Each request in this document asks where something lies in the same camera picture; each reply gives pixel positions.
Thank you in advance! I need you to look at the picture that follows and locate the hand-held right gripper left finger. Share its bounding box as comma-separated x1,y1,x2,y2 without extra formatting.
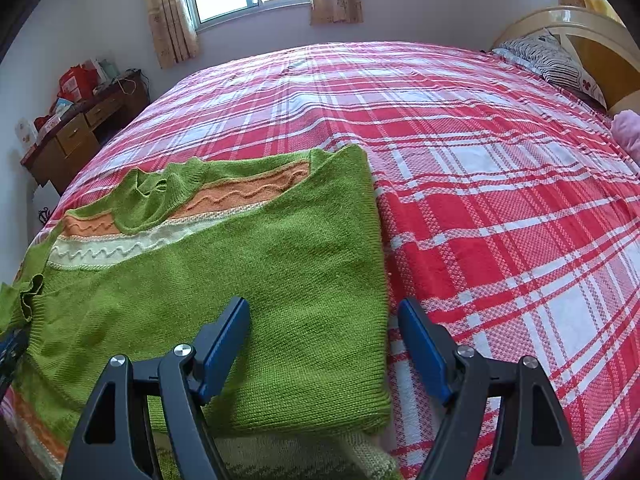
60,296,252,480

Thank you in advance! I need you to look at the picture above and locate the green knitted sweater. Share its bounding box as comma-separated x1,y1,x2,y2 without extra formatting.
0,144,403,480

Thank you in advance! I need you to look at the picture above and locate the white card with red print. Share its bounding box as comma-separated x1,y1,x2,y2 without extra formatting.
15,117,40,151

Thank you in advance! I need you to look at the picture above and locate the red plaid bed sheet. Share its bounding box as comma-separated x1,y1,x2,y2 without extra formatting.
0,41,640,480

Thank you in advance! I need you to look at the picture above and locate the brown wooden desk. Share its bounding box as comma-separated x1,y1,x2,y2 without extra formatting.
20,70,151,196

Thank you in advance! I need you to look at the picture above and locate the cream and yellow headboard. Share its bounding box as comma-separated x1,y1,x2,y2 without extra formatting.
492,6,640,116

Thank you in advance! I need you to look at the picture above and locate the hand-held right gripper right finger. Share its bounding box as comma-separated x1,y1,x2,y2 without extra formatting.
397,297,583,480

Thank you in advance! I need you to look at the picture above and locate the white and teal bag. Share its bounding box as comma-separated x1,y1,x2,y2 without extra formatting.
95,57,121,86

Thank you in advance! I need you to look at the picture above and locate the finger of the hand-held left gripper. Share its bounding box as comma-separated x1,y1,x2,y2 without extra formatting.
0,329,30,397

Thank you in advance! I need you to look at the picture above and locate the red gift bag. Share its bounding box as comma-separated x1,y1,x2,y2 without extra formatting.
57,65,96,103

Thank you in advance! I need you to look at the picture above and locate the striped pillow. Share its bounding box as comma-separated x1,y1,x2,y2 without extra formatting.
492,29,608,108

